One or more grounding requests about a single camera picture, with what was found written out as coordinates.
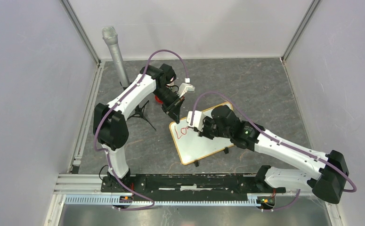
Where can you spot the aluminium frame rail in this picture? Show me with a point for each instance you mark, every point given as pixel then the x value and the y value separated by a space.
pixel 78 201

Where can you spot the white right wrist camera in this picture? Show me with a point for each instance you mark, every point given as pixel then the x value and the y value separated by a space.
pixel 196 118

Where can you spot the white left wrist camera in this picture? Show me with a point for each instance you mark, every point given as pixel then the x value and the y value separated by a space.
pixel 185 87

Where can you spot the black tripod microphone stand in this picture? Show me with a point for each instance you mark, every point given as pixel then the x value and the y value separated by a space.
pixel 141 113

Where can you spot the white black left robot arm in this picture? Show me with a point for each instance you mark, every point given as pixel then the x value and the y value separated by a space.
pixel 110 121

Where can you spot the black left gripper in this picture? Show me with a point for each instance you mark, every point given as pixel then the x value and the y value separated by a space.
pixel 174 113

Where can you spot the silver microphone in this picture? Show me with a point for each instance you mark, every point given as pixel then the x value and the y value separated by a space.
pixel 110 37

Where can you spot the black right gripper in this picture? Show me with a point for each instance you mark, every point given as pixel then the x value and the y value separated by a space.
pixel 203 132

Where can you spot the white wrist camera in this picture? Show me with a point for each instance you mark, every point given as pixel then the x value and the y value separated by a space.
pixel 185 87
pixel 196 118

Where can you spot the yellow framed whiteboard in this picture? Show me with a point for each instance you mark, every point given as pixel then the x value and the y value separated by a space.
pixel 191 147

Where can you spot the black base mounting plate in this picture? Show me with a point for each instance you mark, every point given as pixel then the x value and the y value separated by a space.
pixel 190 187

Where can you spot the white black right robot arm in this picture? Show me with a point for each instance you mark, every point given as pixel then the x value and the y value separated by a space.
pixel 324 174

